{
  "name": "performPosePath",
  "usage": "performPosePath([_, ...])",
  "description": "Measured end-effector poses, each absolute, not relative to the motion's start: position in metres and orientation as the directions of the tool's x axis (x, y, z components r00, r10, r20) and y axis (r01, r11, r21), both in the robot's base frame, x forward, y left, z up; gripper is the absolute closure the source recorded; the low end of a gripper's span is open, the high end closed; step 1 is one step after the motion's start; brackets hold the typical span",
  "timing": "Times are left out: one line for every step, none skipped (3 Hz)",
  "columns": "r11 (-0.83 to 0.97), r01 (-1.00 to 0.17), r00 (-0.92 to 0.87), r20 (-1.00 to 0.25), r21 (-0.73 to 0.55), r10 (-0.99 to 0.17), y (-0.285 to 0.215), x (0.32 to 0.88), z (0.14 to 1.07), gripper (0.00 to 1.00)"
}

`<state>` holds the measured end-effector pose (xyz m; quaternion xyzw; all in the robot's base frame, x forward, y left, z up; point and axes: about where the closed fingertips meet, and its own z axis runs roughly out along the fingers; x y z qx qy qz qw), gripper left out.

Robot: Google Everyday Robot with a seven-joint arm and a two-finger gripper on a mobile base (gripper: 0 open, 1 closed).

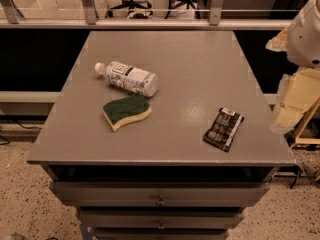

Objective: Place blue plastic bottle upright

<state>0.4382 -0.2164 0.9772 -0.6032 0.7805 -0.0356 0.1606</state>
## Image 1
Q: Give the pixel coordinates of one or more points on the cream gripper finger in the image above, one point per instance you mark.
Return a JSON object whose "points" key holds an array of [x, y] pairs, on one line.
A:
{"points": [[279, 42], [296, 94]]}

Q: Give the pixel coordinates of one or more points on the clear plastic water bottle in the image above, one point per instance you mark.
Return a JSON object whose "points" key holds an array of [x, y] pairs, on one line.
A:
{"points": [[128, 77]]}

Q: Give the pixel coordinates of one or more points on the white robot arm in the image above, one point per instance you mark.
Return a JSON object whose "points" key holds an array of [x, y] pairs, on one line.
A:
{"points": [[303, 40]]}

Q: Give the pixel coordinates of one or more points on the black snack packet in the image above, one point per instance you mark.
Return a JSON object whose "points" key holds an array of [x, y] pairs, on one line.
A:
{"points": [[223, 129]]}

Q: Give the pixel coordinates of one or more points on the grey drawer cabinet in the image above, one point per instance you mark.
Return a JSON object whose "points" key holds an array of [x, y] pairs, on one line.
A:
{"points": [[113, 179]]}

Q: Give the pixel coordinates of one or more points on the green and yellow sponge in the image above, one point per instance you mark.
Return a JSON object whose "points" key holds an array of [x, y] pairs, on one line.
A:
{"points": [[126, 111]]}

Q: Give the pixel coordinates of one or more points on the top drawer knob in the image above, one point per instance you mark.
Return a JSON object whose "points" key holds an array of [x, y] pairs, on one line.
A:
{"points": [[160, 202]]}

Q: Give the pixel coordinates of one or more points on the drawer knob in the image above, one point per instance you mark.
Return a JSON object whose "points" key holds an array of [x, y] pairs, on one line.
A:
{"points": [[161, 226], [160, 202]]}

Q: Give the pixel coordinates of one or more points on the grey metal railing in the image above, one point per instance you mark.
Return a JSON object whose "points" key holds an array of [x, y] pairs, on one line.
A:
{"points": [[91, 14]]}

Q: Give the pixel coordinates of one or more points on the yellow wooden frame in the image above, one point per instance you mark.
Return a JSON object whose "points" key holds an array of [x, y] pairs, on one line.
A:
{"points": [[297, 139]]}

